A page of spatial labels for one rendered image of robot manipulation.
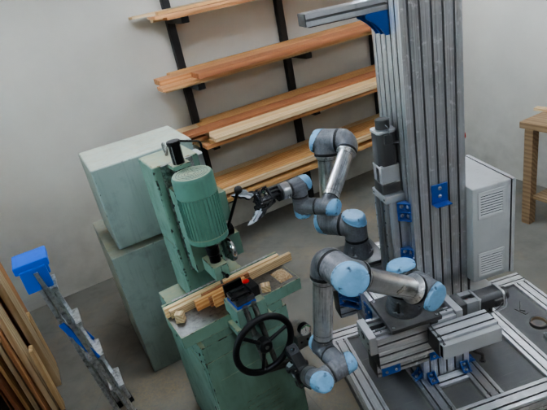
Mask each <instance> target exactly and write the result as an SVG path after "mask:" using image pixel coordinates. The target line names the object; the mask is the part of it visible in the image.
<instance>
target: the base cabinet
mask: <svg viewBox="0 0 547 410"><path fill-rule="evenodd" d="M282 326H284V324H283V323H281V324H280V325H277V326H276V327H274V328H272V329H270V330H269V331H267V332H268V334H269V336H272V335H273V334H274V333H276V332H277V331H278V330H279V329H280V328H281V327H282ZM172 332H173V331H172ZM173 336H174V339H175V342H176V344H177V349H178V350H179V353H180V356H181V358H182V363H183V365H184V367H185V370H186V374H187V377H188V379H189V382H190V385H191V388H192V390H193V393H194V396H195V400H196V402H197V404H198V405H199V407H200V408H201V410H309V407H308V403H307V399H306V395H305V391H304V388H302V389H300V388H299V387H298V386H296V384H295V381H296V379H295V378H293V376H292V374H291V373H287V371H286V368H284V369H279V370H277V371H274V372H271V373H266V374H264V375H261V376H248V375H246V374H244V373H241V372H240V371H239V370H238V369H237V367H236V366H235V364H234V360H233V351H231V352H229V353H227V354H225V355H223V356H222V357H220V358H218V359H216V360H214V361H213V362H211V363H209V364H205V363H204V362H203V360H202V359H201V358H200V356H199V355H198V353H197V352H196V350H195V349H194V348H193V347H192V346H191V347H189V348H187V349H184V347H183V346H182V344H181V343H180V342H179V341H178V339H177V337H176V336H175V334H174V333H173ZM272 343H273V348H274V351H275V353H276V355H277V357H279V356H280V355H281V353H282V351H283V349H284V347H285V346H286V344H287V329H284V330H283V331H282V332H281V333H280V334H279V335H278V336H277V337H276V338H275V339H274V340H273V341H272ZM239 356H240V360H241V362H242V363H243V365H244V366H246V367H247V368H249V369H261V366H262V362H261V359H260V355H259V353H258V350H257V348H256V344H253V343H250V342H246V343H245V344H243V345H242V346H241V347H240V351H239Z"/></svg>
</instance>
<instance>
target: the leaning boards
mask: <svg viewBox="0 0 547 410"><path fill-rule="evenodd" d="M60 385H62V383H61V379H60V375H59V368H58V366H57V363H56V361H55V358H54V357H53V355H52V353H51V352H50V349H49V347H48V346H47V344H46V342H45V340H44V338H43V337H42V334H41V333H40V331H39V329H38V327H37V325H36V323H35V322H34V320H33V318H32V316H31V314H30V312H28V310H27V308H26V307H25V306H24V303H23V301H22V300H21V298H20V296H19V294H18V293H17V291H16V289H15V287H14V286H13V284H12V282H11V279H10V278H9V277H8V275H7V272H6V271H5V269H4V267H3V266H2V264H1V262H0V395H1V396H2V397H3V399H4V400H5V402H6V404H7V406H8V407H9V409H10V410H51V409H52V410H59V407H60V409H61V410H64V409H65V405H64V401H63V399H62V397H61V395H60V393H59V392H58V390H57V388H56V387H57V386H60Z"/></svg>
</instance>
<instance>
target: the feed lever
mask: <svg viewBox="0 0 547 410"><path fill-rule="evenodd" d="M242 191H243V189H242V187H241V186H240V185H237V186H235V187H234V192H235V196H234V201H233V205H232V208H231V212H230V217H229V220H228V223H226V224H227V228H228V230H229V234H228V236H230V235H231V234H234V226H233V225H232V224H231V220H232V217H233V214H234V209H235V205H236V203H237V199H238V194H241V193H242ZM228 236H227V237H228Z"/></svg>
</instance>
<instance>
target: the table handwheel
mask: <svg viewBox="0 0 547 410"><path fill-rule="evenodd" d="M267 320H278V321H281V322H282V323H283V324H284V326H282V327H281V328H280V329H279V330H278V331H277V332H276V333H274V334H273V335H272V336H270V337H269V338H267V337H266V336H262V335H261V334H260V333H259V332H258V331H257V335H256V336H254V337H252V333H251V331H250V330H251V329H252V328H253V327H254V326H256V325H258V324H259V323H261V322H262V321H267ZM284 329H287V344H286V346H285V347H284V349H283V351H282V353H281V355H280V356H279V357H278V358H277V359H276V360H275V361H274V362H273V363H271V364H269V365H268V366H266V367H265V359H266V353H268V352H269V351H271V349H272V347H273V343H272V341H273V340H274V339H275V338H276V337H277V336H278V335H279V334H280V333H281V332H282V331H283V330H284ZM249 331H250V332H249ZM247 334H249V335H250V336H251V337H252V338H253V339H250V338H245V336H246V335H247ZM243 341H244V342H250V343H253V344H256V347H257V348H258V349H259V350H260V351H261V352H262V366H261V369H249V368H247V367H246V366H244V365H243V363H242V362H241V360H240V356H239V351H240V347H241V344H242V342H243ZM293 342H294V329H293V326H292V323H291V322H290V320H289V319H288V318H287V317H286V316H284V315H283V314H280V313H276V312H268V313H265V314H262V315H259V316H257V317H255V318H253V319H252V320H251V321H249V322H248V323H247V324H246V325H245V326H244V327H243V328H242V329H241V331H240V332H239V334H238V336H237V338H236V340H235V342H234V348H233V360H234V364H235V366H236V367H237V369H238V370H239V371H240V372H241V373H244V374H246V375H248V376H261V375H264V374H266V373H269V372H271V371H273V370H274V369H276V368H277V367H278V366H279V365H280V364H281V363H282V362H283V361H284V360H285V359H286V357H287V356H286V354H285V353H284V351H285V350H286V348H287V347H288V346H290V345H291V344H292V343H293Z"/></svg>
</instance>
